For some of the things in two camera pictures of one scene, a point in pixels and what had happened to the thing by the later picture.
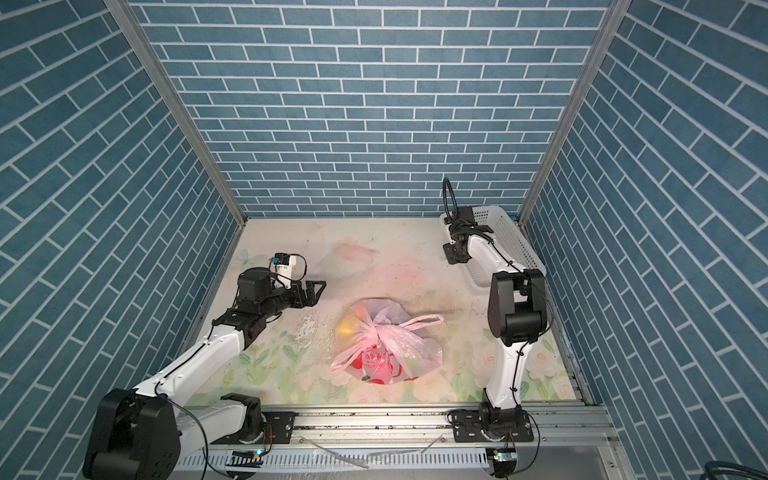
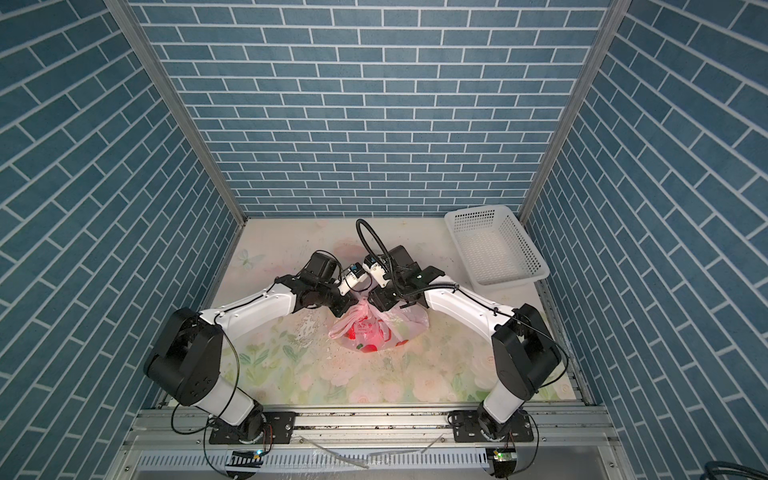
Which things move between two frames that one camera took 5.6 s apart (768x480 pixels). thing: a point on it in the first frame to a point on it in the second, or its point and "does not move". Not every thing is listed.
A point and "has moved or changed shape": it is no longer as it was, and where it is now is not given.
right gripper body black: (452, 256) to (391, 295)
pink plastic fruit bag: (378, 341) has moved or changed shape
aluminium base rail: (205, 427) does not move
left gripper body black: (280, 299) to (328, 295)
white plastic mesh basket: (507, 230) does not move
